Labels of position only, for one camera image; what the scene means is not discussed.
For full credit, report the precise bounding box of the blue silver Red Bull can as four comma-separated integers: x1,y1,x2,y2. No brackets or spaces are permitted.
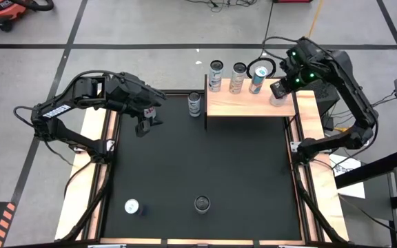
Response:
248,65,269,94
123,198,148,217

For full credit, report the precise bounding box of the black coiled hanging cable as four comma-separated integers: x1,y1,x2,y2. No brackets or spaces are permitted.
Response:
245,0,278,80

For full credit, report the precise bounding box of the black metal beam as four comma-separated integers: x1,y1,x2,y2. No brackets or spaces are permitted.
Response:
334,148,397,189

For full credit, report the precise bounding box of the white printed paper sheet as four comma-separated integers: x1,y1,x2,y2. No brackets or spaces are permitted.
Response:
329,154,367,200

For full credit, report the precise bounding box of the black floor cable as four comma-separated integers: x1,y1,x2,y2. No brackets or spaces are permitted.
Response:
338,194,397,244

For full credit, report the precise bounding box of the black cable bundle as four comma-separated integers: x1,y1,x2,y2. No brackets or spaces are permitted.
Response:
370,88,397,120

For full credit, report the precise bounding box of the dark can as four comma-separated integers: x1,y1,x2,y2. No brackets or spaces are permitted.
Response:
194,194,212,215

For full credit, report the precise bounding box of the black computer case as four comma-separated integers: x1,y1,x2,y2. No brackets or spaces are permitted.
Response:
300,79,341,117

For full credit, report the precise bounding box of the Celsius Tropical Vibe can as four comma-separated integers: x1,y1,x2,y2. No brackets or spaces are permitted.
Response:
228,61,248,95

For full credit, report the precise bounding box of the tangle of black cables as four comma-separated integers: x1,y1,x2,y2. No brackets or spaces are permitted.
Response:
183,0,258,13

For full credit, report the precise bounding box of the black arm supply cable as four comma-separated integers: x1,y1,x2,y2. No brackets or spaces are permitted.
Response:
41,139,94,199

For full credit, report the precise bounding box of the Celsius Arctic Vibe can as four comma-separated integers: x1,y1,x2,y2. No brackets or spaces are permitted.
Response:
207,59,225,93
187,91,202,118

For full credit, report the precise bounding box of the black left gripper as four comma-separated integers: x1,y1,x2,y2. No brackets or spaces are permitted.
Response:
124,84,167,138

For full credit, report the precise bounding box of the yellow hanging cable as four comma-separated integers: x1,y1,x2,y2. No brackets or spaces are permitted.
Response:
307,0,325,39

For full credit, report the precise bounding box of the grey camera on mount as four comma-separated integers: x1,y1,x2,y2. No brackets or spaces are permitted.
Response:
81,87,323,242

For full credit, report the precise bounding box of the wooden shelf with black legs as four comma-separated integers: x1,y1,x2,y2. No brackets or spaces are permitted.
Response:
203,74,296,130

